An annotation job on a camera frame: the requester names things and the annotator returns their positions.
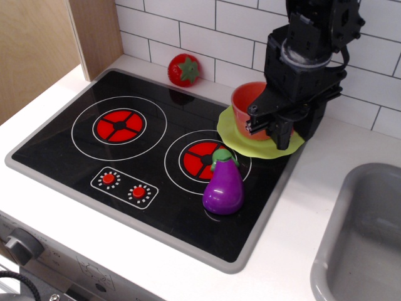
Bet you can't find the red plastic toy cup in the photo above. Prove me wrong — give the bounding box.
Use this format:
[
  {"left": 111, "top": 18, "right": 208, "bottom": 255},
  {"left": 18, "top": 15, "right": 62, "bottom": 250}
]
[{"left": 231, "top": 81, "right": 295, "bottom": 142}]

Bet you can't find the purple toy eggplant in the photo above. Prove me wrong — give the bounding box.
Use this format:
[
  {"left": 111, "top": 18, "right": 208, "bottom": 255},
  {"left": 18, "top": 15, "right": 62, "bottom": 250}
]
[{"left": 202, "top": 149, "right": 244, "bottom": 215}]

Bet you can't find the grey oven front panel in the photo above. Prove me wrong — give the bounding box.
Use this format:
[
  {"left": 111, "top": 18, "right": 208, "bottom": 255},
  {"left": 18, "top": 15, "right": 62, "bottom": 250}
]
[{"left": 1, "top": 213, "right": 161, "bottom": 300}]

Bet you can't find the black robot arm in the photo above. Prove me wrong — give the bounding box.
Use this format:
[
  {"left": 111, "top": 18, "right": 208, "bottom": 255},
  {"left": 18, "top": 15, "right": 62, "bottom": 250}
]
[{"left": 246, "top": 1, "right": 365, "bottom": 151}]

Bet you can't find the green plastic toy plate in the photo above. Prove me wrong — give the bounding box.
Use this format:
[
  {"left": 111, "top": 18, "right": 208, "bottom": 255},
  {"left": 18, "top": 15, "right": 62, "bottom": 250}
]
[{"left": 217, "top": 105, "right": 305, "bottom": 159}]

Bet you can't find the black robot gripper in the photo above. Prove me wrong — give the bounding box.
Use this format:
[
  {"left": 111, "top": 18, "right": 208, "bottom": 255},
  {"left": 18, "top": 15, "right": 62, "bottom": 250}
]
[{"left": 246, "top": 26, "right": 347, "bottom": 151}]

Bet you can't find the wooden side panel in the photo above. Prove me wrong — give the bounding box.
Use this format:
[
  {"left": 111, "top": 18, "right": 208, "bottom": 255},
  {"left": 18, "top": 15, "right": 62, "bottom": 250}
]
[{"left": 1, "top": 1, "right": 123, "bottom": 122}]

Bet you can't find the grey toy sink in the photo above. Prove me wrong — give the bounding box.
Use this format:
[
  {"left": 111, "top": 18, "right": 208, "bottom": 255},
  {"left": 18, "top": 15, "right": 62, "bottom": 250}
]
[{"left": 310, "top": 163, "right": 400, "bottom": 300}]

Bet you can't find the grey oven knob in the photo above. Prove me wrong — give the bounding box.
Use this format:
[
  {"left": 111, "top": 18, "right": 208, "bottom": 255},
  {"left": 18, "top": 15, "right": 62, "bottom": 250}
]
[{"left": 5, "top": 228, "right": 44, "bottom": 266}]

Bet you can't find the black toy stove top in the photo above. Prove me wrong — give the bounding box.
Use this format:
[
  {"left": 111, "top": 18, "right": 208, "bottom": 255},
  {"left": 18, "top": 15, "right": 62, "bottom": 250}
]
[{"left": 5, "top": 69, "right": 298, "bottom": 273}]

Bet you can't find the red toy tomato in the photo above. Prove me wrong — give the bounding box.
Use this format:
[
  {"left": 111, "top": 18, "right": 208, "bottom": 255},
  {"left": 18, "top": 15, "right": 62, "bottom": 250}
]
[{"left": 167, "top": 53, "right": 200, "bottom": 87}]

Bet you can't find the black cable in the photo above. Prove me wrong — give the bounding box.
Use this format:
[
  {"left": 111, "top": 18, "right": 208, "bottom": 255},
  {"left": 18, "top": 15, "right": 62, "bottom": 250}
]
[{"left": 328, "top": 46, "right": 351, "bottom": 71}]

